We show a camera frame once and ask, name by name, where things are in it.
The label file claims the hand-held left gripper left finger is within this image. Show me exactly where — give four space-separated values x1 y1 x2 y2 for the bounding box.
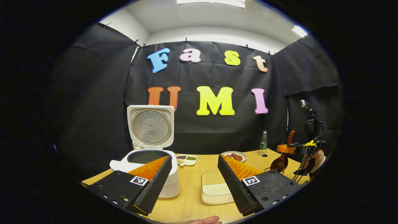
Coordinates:
88 155 173 217

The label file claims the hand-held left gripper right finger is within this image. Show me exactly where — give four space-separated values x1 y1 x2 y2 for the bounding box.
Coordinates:
217 154 303 217

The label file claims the brown wooden spoon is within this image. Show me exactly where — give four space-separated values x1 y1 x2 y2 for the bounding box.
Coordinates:
270 130 296 173

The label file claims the white rice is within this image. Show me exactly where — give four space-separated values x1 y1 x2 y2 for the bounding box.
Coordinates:
202 183 232 196

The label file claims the clear rice box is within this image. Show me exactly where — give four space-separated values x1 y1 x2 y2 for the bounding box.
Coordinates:
201 171 235 205

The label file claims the white rice cooker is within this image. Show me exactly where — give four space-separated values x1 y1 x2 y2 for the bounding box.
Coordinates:
109 105 180 198

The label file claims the clear plastic water bottle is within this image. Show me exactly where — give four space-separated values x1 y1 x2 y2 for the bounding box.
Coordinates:
259 131 268 156

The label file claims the white round plate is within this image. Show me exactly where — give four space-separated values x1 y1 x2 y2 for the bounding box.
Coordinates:
221 151 248 163

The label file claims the white divided bean dish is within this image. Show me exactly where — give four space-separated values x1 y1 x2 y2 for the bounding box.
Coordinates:
176 155 197 166

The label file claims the small ceiling light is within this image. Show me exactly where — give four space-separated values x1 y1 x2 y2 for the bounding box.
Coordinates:
292 25 308 38

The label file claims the long ceiling light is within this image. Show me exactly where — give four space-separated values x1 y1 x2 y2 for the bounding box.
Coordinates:
176 0 246 9

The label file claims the black cable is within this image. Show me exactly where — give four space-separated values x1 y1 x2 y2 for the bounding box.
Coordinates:
292 146 312 182

